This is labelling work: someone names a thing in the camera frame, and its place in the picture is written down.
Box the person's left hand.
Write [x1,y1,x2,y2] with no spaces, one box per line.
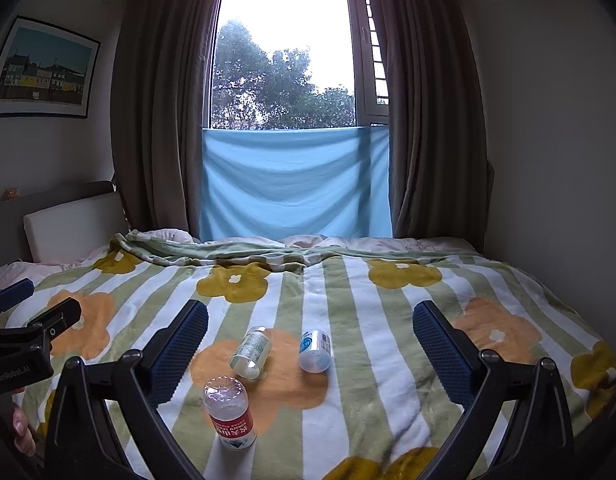
[0,402,37,457]

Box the striped floral blanket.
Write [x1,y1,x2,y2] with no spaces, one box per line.
[0,230,616,480]

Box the brown curtain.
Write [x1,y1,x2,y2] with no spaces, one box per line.
[372,0,497,254]
[110,0,225,242]

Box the white framed window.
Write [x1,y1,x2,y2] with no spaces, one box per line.
[202,0,392,132]

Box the white headboard cushion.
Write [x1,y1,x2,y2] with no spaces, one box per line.
[23,192,130,264]

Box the light blue cloth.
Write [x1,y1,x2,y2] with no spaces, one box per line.
[199,125,394,241]

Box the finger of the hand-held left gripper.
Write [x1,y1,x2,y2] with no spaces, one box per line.
[0,278,35,330]
[19,297,83,356]

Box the pink bed sheet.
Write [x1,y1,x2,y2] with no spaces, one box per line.
[153,228,475,254]

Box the clear cup blue label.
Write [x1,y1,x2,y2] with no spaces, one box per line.
[298,329,333,374]

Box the grey bed headboard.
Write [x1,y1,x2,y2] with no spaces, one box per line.
[0,180,135,277]

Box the clear plastic bottle red label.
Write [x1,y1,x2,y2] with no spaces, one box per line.
[203,376,258,451]

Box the framed houses picture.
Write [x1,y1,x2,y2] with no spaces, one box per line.
[0,16,102,120]

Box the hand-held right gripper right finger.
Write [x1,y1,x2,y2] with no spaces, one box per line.
[412,300,575,480]

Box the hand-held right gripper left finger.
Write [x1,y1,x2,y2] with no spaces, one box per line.
[42,299,210,480]

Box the pink pillow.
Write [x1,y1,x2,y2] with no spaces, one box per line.
[0,259,91,293]

